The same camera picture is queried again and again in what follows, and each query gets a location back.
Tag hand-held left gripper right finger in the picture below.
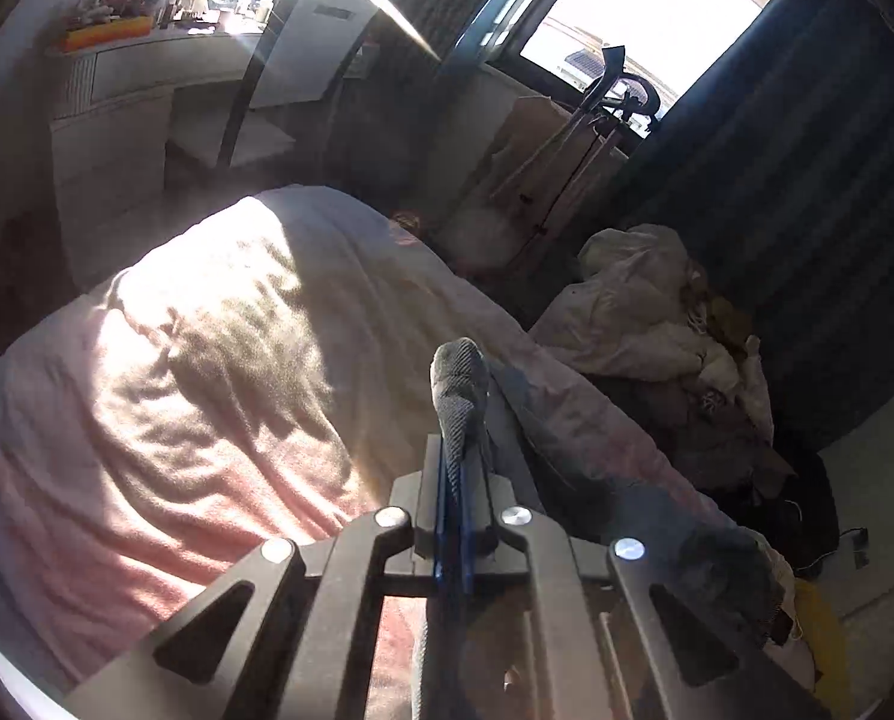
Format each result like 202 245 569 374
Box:
462 454 830 720

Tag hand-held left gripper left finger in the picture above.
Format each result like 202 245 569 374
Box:
61 439 467 720

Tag pile of cream clothes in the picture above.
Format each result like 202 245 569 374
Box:
529 223 778 466

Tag pile of dark clothes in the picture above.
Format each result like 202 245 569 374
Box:
619 375 842 578

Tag pink blanket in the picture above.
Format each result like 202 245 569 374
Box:
0 186 725 720

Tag mustard knit cloth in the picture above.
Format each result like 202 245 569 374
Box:
691 262 755 350

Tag yellow cloth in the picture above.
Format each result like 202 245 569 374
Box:
784 577 853 717

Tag dark blue curtain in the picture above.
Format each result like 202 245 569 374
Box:
612 0 894 451

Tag garment steamer stand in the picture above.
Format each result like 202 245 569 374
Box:
507 45 665 271

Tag window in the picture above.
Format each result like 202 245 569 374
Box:
518 0 793 128

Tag white dressing table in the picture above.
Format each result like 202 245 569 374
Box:
46 0 377 293

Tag orange tray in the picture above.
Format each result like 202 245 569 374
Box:
57 15 152 53

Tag dark frame chair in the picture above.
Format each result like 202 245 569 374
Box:
166 11 380 173

